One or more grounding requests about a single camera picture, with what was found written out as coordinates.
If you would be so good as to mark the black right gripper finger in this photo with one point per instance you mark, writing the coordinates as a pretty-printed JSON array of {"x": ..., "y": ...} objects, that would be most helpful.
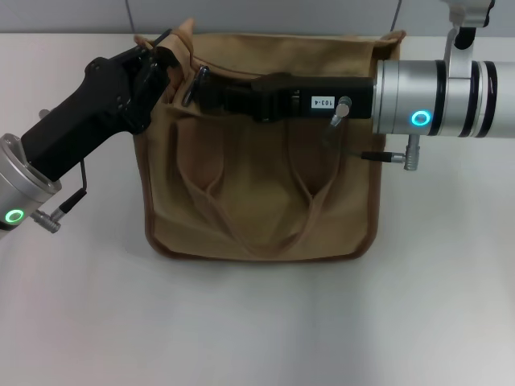
[
  {"x": 241, "y": 88},
  {"x": 241, "y": 109}
]

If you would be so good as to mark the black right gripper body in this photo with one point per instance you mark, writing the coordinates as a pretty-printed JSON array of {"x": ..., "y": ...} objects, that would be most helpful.
[{"x": 334, "y": 98}]

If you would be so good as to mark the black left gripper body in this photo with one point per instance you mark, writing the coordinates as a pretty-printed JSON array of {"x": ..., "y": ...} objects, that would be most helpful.
[{"x": 80, "y": 124}]

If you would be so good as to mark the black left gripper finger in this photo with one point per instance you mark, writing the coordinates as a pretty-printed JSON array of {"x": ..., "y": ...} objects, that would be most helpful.
[
  {"x": 169, "y": 64},
  {"x": 161, "y": 37}
]

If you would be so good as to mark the silver metal zipper pull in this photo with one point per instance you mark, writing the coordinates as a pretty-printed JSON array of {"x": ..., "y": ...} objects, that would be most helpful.
[{"x": 193, "y": 90}]

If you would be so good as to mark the khaki canvas food bag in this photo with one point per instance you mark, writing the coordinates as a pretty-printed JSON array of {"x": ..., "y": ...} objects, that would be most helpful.
[{"x": 261, "y": 193}]

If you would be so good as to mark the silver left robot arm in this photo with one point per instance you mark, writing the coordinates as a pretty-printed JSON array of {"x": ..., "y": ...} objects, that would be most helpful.
[{"x": 18, "y": 193}]

